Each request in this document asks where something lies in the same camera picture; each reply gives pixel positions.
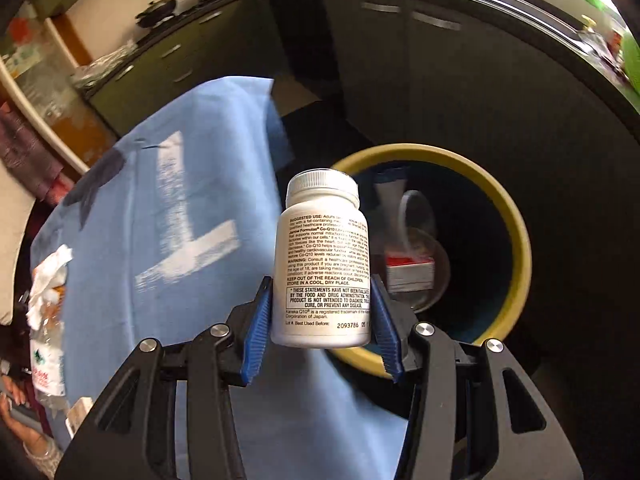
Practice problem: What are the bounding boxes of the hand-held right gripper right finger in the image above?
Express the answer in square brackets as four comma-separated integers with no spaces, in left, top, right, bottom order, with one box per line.
[370,274,585,480]

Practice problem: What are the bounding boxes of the green lower cabinets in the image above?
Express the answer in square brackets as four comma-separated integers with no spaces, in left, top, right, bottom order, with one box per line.
[87,0,273,136]

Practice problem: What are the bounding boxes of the person's left hand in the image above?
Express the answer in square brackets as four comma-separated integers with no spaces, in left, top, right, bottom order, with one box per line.
[0,375,56,461]

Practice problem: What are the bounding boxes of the yellow-rimmed trash bin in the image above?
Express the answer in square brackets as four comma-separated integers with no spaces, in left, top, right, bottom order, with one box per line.
[320,144,533,376]

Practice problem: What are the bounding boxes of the crumpled white tissue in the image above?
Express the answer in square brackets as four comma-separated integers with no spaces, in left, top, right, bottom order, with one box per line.
[27,245,73,331]

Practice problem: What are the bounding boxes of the dish soap bottle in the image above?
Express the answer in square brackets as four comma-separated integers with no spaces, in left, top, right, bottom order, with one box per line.
[575,14,608,58]

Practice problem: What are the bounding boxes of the white pill bottle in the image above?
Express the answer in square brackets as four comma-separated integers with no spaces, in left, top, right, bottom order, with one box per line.
[270,169,373,348]

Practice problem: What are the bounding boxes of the red and white carton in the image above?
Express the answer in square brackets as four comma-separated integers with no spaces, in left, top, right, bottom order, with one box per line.
[385,255,436,293]

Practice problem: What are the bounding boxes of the blue star-print tablecloth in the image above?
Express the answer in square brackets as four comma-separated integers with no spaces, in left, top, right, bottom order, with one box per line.
[30,76,416,480]

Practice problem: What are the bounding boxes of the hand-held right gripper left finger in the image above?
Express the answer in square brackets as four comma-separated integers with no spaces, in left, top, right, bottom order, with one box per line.
[54,275,275,480]

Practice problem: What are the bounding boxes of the red paper noodle cup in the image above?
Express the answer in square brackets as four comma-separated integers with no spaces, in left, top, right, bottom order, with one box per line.
[385,227,452,313]

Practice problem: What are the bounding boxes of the green dish rack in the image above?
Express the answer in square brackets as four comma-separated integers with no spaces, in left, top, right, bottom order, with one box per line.
[620,30,640,86]

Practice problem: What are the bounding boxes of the clear plastic cup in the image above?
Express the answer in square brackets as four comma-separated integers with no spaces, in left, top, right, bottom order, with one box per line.
[397,190,438,241]

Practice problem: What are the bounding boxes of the black wok with lid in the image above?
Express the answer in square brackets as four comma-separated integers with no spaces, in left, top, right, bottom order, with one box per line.
[135,0,180,28]

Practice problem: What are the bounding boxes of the clear plastic water bottle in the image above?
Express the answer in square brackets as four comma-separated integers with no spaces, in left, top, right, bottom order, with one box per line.
[27,305,68,401]

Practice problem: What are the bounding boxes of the clear plastic bag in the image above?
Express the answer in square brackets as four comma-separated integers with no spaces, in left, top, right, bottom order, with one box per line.
[72,40,138,92]

